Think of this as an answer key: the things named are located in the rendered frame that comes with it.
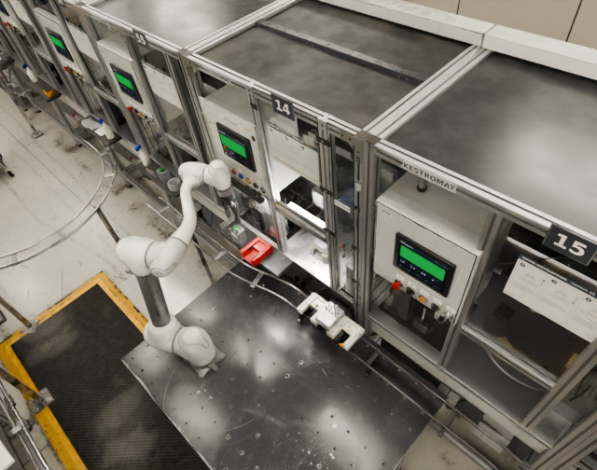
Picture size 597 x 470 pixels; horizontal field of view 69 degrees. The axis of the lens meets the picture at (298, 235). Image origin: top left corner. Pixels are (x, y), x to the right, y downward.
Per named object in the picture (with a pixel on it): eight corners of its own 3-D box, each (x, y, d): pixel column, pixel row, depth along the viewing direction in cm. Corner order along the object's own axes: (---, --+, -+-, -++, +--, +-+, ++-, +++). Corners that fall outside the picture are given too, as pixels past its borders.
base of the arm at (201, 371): (205, 384, 240) (202, 380, 236) (182, 359, 252) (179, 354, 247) (230, 360, 248) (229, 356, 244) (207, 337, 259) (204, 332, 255)
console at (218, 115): (216, 170, 251) (194, 99, 217) (253, 145, 263) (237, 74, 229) (266, 201, 230) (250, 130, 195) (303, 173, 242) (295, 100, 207)
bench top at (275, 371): (123, 362, 258) (120, 359, 255) (255, 254, 303) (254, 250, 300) (307, 588, 182) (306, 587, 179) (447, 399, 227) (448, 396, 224)
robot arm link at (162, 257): (183, 238, 201) (158, 232, 204) (163, 269, 190) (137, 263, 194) (191, 255, 211) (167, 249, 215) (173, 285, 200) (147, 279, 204)
